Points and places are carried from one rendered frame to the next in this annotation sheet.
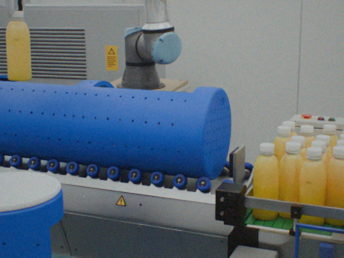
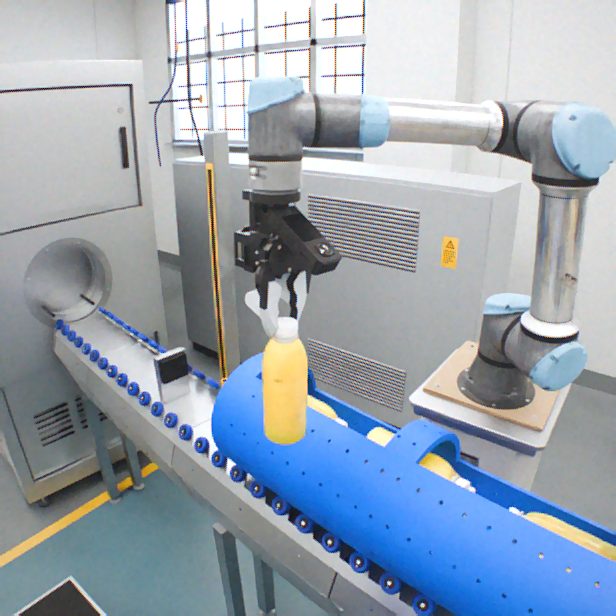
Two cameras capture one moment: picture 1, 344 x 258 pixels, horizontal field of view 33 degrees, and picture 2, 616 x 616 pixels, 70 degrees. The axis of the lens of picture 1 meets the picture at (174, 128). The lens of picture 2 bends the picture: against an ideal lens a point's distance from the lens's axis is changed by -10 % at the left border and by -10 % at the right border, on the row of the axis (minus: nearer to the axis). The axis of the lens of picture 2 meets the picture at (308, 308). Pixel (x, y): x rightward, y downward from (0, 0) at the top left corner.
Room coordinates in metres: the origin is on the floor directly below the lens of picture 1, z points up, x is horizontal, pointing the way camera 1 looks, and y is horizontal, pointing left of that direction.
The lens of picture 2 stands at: (1.17, 0.20, 1.77)
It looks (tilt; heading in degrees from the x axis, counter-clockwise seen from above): 23 degrees down; 21
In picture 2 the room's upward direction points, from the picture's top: straight up
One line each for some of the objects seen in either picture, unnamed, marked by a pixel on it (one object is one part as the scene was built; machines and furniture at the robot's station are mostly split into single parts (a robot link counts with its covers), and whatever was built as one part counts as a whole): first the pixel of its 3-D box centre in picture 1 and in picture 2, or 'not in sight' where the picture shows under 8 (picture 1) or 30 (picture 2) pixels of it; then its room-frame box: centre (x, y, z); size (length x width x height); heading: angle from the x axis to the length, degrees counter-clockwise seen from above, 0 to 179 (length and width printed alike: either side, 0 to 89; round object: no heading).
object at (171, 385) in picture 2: not in sight; (173, 376); (2.19, 1.04, 1.00); 0.10 x 0.04 x 0.15; 158
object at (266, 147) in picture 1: (266, 147); not in sight; (1.51, -0.25, 1.10); 0.04 x 0.04 x 0.02
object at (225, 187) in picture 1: (231, 203); not in sight; (1.48, -0.15, 0.95); 0.10 x 0.07 x 0.10; 158
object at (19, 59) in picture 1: (18, 48); (284, 385); (1.77, 0.48, 1.35); 0.07 x 0.07 x 0.19
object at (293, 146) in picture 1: (293, 146); not in sight; (1.52, -0.33, 1.10); 0.04 x 0.04 x 0.02
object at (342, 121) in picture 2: not in sight; (343, 120); (1.86, 0.42, 1.75); 0.11 x 0.11 x 0.08; 35
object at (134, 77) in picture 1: (140, 73); (499, 368); (2.21, 0.13, 1.21); 0.15 x 0.15 x 0.10
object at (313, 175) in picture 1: (312, 189); not in sight; (1.46, -0.37, 1.00); 0.07 x 0.07 x 0.19
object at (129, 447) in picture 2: not in sight; (127, 439); (2.52, 1.66, 0.31); 0.06 x 0.06 x 0.63; 68
